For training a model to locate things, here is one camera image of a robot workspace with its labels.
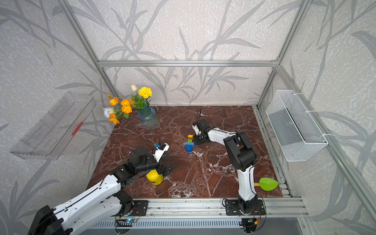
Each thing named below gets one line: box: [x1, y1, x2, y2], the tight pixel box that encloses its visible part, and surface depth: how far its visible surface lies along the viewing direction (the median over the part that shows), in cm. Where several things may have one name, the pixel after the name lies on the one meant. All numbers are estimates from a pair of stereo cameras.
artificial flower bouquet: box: [102, 84, 153, 126], surface depth 84 cm
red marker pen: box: [70, 121, 84, 137], surface depth 69 cm
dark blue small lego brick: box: [184, 143, 195, 153], surface depth 96 cm
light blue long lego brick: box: [185, 141, 195, 148], surface depth 98 cm
